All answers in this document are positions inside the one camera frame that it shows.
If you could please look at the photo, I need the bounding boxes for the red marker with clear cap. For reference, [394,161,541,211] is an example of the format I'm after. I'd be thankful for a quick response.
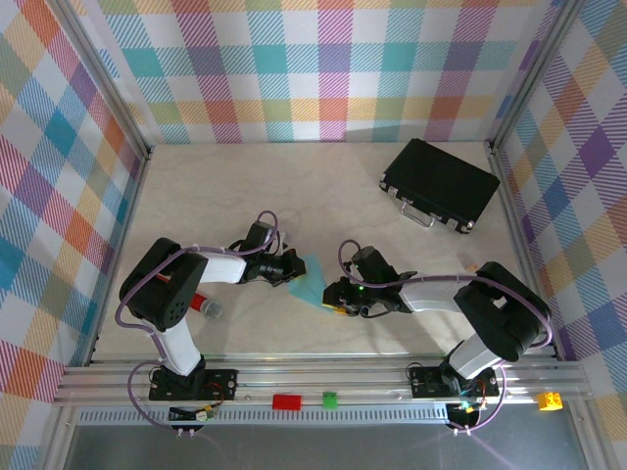
[156,272,224,322]

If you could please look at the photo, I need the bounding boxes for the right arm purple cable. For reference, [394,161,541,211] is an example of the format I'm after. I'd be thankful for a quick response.
[337,238,555,435]

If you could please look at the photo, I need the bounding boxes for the aluminium side rail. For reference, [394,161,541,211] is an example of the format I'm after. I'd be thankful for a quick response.
[487,140,559,361]

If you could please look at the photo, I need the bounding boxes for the small wired connector board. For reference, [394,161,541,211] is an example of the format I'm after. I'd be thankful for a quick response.
[169,403,217,423]
[448,399,487,417]

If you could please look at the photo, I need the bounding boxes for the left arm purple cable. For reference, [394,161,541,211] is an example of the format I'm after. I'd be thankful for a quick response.
[115,210,281,435]

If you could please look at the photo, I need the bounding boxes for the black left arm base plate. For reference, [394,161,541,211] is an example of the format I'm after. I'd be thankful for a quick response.
[148,367,240,402]

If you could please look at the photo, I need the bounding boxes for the slotted grey cable duct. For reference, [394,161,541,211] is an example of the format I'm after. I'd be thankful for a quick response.
[75,408,455,428]

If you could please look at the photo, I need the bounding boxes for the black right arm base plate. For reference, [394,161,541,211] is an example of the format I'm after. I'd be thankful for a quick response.
[409,364,502,399]

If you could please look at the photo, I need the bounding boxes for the long aluminium base rail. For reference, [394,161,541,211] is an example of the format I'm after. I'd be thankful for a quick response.
[52,359,592,407]

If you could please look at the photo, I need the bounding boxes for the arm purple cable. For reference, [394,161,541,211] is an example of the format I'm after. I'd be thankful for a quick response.
[115,210,281,435]
[337,238,555,435]

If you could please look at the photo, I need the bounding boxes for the black briefcase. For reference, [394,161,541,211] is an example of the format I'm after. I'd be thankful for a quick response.
[379,137,502,237]

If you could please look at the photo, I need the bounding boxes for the light blue paper sheet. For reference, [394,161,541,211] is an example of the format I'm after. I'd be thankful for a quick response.
[287,253,330,309]

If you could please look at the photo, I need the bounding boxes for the aluminium corner post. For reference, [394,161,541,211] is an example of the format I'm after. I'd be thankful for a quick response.
[46,0,154,163]
[484,0,587,156]

